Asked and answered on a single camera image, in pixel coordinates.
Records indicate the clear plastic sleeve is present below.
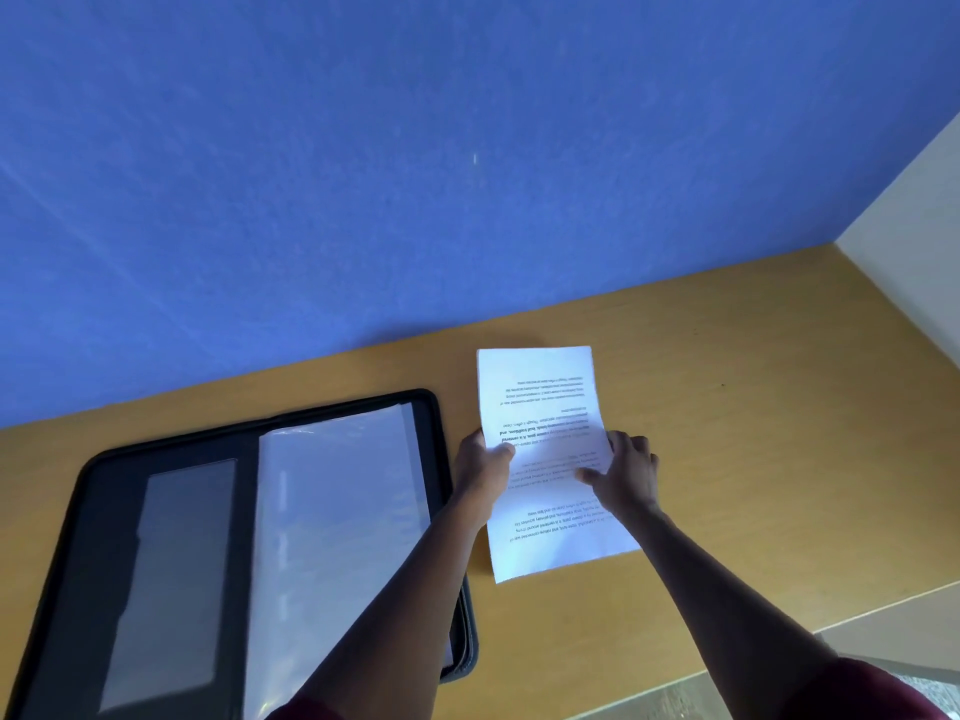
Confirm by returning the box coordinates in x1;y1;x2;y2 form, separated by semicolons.
241;402;456;720

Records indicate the person's left forearm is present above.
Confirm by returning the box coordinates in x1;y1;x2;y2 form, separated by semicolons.
294;490;490;715

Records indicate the person's right forearm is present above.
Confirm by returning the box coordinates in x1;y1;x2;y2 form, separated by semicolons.
619;502;840;716

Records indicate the person's left hand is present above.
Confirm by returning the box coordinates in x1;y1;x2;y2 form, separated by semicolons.
451;428;516;520

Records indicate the black zip folder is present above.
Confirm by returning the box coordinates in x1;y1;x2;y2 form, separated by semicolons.
2;388;480;720

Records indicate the person's right hand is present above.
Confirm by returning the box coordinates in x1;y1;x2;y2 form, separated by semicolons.
574;430;662;519

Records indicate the dark red shirt sleeve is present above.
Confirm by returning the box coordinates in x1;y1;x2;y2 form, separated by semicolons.
264;694;348;720
777;656;951;720

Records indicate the white printed paper sheet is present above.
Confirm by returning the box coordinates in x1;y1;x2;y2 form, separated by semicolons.
477;346;643;585

